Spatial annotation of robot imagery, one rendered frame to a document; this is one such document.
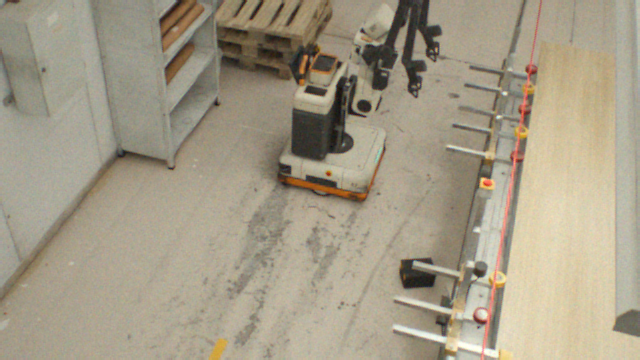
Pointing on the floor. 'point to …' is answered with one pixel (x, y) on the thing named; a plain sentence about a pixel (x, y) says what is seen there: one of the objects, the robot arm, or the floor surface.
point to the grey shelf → (160, 137)
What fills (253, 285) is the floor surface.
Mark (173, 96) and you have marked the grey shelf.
